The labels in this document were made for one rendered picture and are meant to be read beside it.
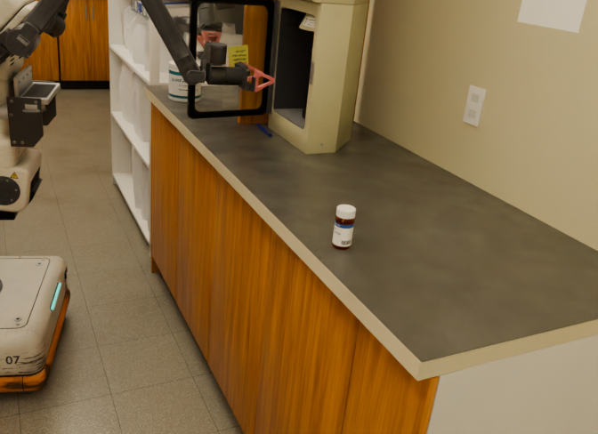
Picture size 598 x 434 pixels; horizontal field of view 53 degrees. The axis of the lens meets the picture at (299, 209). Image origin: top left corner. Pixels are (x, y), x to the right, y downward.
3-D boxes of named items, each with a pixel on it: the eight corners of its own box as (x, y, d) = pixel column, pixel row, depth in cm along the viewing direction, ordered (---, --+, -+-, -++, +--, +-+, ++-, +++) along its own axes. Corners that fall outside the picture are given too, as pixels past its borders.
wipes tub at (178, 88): (195, 94, 259) (196, 59, 253) (204, 102, 249) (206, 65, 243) (165, 94, 254) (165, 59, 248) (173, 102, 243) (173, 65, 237)
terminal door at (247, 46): (266, 115, 219) (275, -2, 204) (188, 119, 203) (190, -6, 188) (265, 114, 220) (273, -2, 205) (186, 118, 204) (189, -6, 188)
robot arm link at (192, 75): (184, 75, 192) (186, 81, 184) (187, 38, 187) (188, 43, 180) (222, 78, 195) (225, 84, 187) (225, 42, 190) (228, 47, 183)
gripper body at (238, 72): (240, 62, 196) (218, 61, 193) (252, 69, 188) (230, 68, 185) (238, 83, 199) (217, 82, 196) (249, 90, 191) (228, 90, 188)
